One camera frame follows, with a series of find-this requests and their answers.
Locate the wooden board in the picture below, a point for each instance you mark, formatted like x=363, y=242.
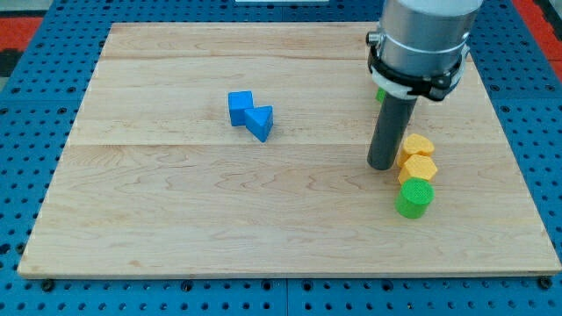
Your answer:
x=155, y=183

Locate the blue cube block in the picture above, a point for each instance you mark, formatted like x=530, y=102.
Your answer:
x=238, y=102

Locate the green cylinder block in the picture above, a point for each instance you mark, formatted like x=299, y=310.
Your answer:
x=414, y=198

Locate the yellow hexagon block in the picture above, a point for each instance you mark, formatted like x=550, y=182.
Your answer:
x=418, y=166

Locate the blue triangle block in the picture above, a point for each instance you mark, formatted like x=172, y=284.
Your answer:
x=259, y=121

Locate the green block behind rod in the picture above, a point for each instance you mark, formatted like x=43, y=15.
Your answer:
x=380, y=96

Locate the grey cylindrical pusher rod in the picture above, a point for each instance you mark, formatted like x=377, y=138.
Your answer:
x=391, y=124

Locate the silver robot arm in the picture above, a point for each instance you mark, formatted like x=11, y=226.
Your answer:
x=423, y=37

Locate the yellow heart block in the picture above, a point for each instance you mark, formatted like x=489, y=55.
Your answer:
x=414, y=144

